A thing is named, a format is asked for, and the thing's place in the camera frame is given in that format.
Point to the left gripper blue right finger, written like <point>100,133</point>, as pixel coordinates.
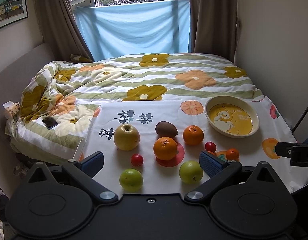
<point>222,173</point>

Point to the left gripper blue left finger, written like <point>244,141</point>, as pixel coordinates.
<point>80,174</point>

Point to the green fruit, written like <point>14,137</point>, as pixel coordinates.
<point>131,180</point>
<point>190,172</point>

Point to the large orange back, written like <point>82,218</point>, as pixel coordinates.
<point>193,135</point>

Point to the large orange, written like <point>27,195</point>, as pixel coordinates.
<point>193,135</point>
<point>165,148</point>

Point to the yellow apple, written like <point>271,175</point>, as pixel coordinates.
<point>126,137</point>

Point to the yellow cartoon bowl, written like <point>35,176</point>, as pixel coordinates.
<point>231,116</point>

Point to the large orange front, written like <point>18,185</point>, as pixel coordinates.
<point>165,148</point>

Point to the brown kiwi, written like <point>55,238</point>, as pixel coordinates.
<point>166,129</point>

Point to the red cherry tomato right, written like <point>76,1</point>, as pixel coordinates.
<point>210,147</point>

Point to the red cherry tomato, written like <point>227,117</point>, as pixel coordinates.
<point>136,160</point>
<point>210,147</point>

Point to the red cherry tomato left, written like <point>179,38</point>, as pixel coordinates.
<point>136,160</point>

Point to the black smartphone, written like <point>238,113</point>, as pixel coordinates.
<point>49,122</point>

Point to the white persimmon print cloth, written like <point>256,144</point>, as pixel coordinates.
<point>159,179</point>

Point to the floral striped quilt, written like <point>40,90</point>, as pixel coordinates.
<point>72,94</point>

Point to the small printed box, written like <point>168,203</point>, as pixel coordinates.
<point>11,109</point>

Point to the grey headboard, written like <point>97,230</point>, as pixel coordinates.
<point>15,77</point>

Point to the brown left curtain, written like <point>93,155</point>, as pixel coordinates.
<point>59,29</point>

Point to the brown curtain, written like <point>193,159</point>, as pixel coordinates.
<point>213,27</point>
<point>59,29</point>

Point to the light blue window cloth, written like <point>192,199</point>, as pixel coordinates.
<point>140,28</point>

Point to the brown right curtain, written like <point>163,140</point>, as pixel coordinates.
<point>213,27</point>

